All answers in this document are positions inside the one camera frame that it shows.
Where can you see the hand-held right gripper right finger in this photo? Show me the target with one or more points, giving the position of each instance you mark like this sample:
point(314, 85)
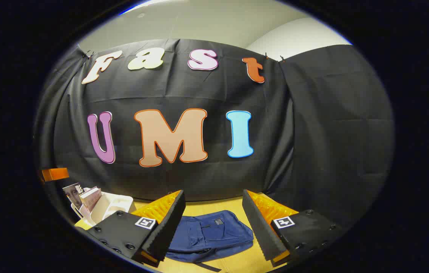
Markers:
point(260, 231)

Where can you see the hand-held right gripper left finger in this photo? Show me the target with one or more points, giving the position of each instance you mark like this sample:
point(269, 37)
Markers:
point(167, 231)

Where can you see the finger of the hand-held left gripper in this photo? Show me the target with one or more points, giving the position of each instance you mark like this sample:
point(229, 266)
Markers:
point(55, 174)

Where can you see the blue schoolbag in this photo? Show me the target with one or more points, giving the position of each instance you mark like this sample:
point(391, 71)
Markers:
point(207, 231)

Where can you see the black backdrop cloth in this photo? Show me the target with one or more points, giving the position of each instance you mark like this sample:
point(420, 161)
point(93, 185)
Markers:
point(313, 132)

